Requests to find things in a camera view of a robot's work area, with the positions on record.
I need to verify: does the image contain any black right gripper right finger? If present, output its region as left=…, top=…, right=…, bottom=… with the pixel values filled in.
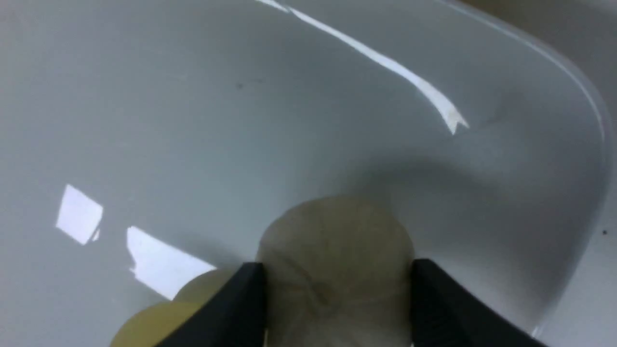
left=411, top=258, right=544, bottom=347

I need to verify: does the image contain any white steamed bun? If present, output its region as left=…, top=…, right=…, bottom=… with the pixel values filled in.
left=256, top=196, right=414, bottom=347

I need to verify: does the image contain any white rectangular plate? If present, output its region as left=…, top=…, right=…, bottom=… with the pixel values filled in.
left=1, top=0, right=615, bottom=347

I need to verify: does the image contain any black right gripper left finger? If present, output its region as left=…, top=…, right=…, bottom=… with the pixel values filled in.
left=157, top=262, right=267, bottom=347

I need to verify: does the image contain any yellow steamed bun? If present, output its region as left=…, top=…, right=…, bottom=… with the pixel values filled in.
left=110, top=267, right=239, bottom=347

